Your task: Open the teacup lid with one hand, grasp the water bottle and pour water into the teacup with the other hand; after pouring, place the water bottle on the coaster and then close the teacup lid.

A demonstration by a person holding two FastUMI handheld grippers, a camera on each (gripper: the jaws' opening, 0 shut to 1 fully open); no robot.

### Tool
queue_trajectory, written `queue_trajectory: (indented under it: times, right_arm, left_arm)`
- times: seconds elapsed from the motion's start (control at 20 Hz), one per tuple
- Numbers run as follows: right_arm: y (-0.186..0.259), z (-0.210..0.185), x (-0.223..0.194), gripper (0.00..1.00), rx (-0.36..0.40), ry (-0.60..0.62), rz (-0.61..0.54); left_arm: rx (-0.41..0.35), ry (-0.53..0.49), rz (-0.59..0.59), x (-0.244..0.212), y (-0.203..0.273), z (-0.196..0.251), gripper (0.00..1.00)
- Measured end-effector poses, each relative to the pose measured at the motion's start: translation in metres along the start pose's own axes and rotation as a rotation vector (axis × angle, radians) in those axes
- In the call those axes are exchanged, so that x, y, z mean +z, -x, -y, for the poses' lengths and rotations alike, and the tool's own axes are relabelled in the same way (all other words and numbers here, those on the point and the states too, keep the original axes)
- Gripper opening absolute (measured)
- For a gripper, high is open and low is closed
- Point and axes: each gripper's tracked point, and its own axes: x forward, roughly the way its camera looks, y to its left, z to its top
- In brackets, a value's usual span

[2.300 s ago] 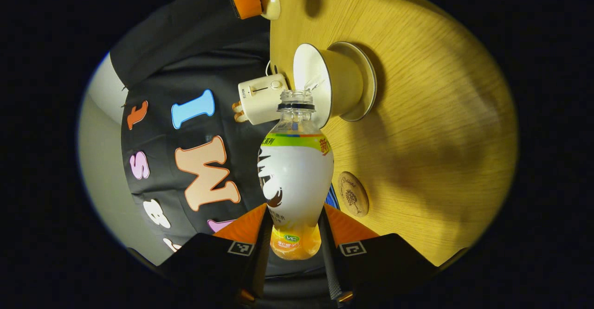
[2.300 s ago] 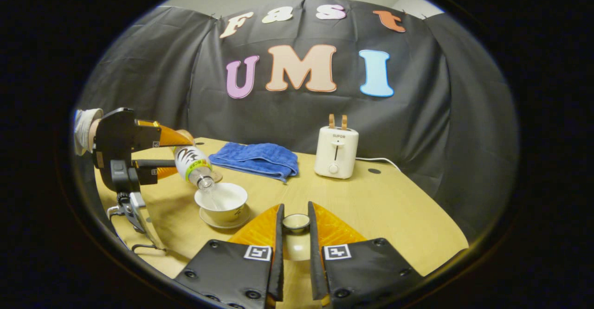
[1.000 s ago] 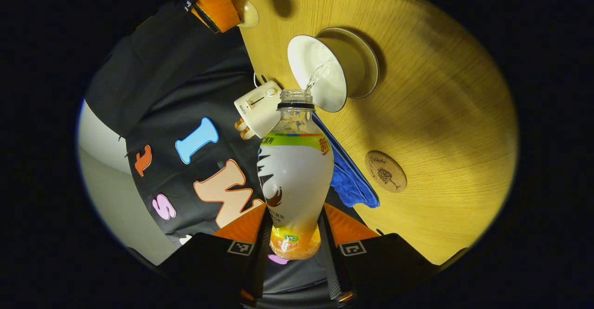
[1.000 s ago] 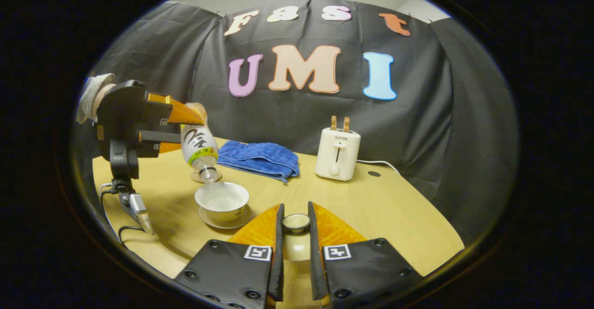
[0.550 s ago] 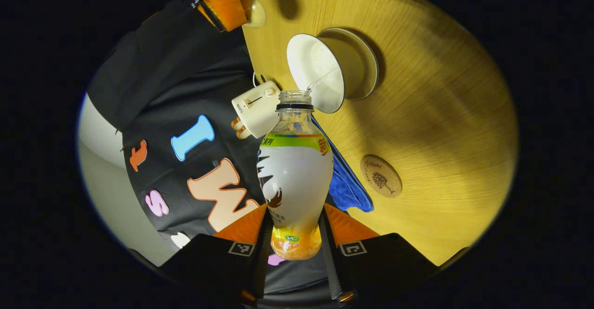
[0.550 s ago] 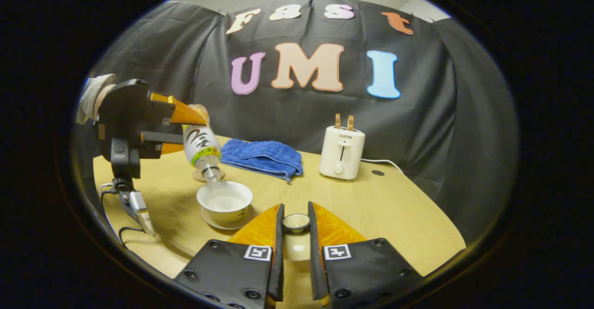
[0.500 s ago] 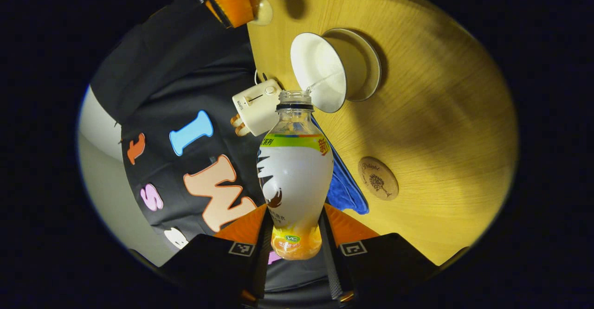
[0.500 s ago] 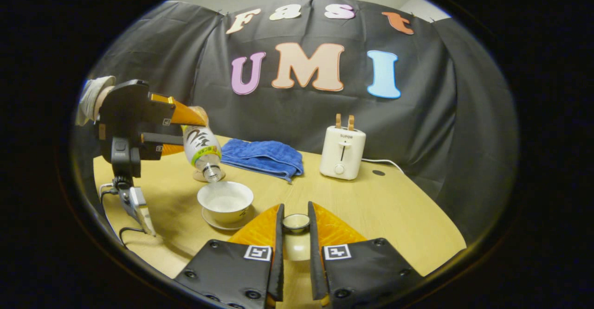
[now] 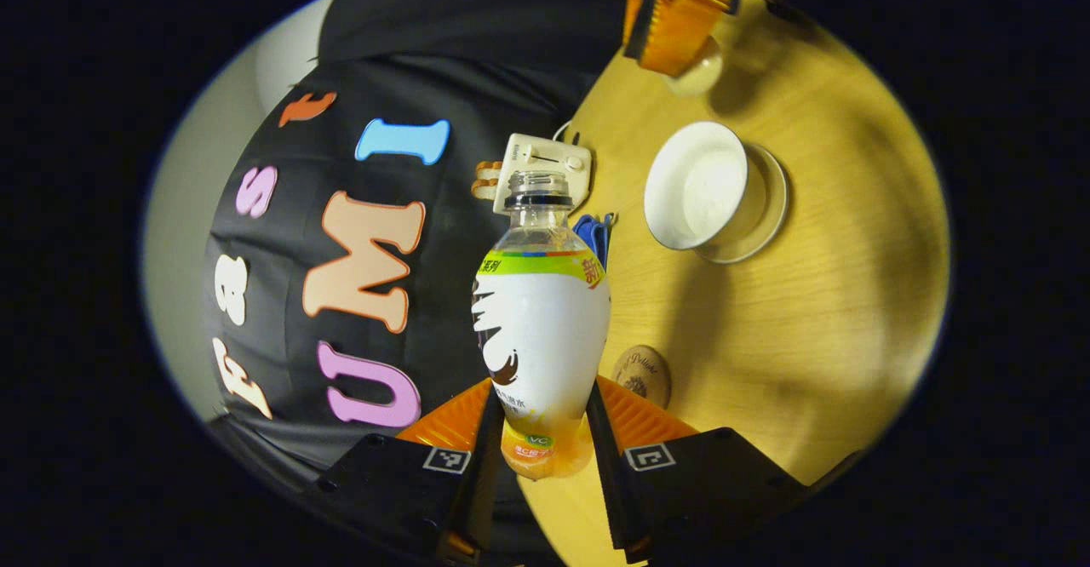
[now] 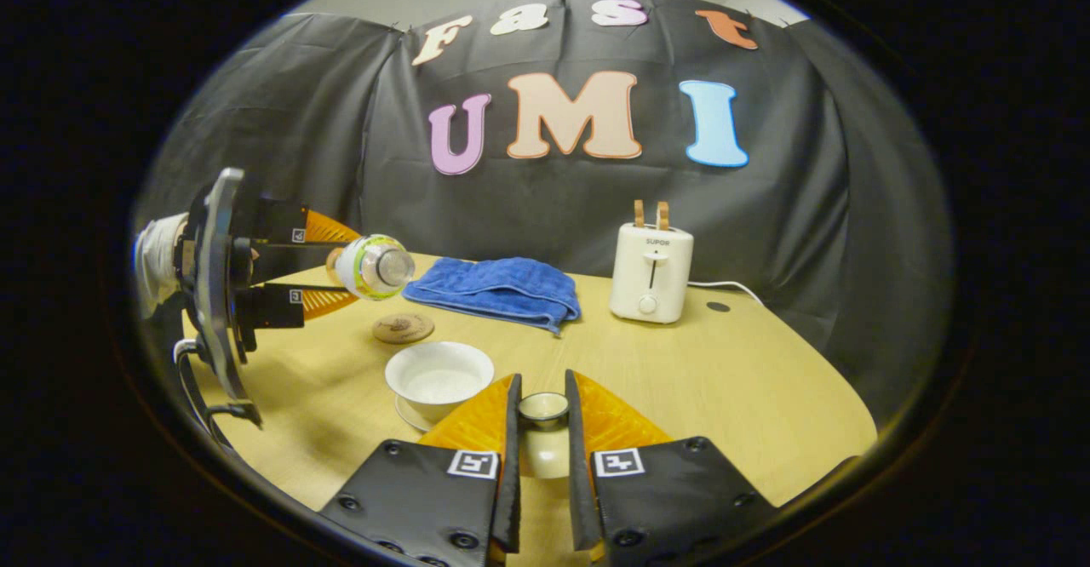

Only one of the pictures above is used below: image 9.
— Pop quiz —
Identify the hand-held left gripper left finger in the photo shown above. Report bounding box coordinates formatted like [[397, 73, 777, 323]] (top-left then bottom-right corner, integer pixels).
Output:
[[302, 377, 506, 564]]

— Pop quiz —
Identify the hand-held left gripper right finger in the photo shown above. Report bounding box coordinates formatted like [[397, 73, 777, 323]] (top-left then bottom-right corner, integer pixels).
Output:
[[586, 376, 811, 565]]

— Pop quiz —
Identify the cream teacup lid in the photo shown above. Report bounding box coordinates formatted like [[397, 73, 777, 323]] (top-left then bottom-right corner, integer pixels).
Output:
[[664, 37, 725, 98]]

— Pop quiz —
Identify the round cork coaster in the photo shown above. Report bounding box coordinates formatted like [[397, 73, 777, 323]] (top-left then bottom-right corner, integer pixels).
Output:
[[611, 345, 672, 410]]

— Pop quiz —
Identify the clear water bottle white label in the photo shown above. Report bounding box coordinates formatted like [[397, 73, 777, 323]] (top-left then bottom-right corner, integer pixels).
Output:
[[473, 170, 612, 480]]

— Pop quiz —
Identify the cream teacup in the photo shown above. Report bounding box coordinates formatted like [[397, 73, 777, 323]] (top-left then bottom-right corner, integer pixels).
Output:
[[644, 121, 750, 251]]

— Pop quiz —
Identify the cream teacup saucer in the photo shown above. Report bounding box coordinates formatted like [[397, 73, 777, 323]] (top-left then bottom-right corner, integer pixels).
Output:
[[694, 143, 790, 265]]

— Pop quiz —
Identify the white toaster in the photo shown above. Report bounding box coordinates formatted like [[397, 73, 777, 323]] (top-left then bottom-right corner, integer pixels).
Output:
[[496, 133, 594, 210]]

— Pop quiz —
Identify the blue towel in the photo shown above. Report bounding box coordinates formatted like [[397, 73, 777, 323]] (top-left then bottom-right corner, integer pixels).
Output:
[[572, 213, 616, 270]]

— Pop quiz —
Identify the black backdrop cloth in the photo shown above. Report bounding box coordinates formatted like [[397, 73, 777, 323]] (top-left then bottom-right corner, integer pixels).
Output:
[[203, 0, 635, 564]]

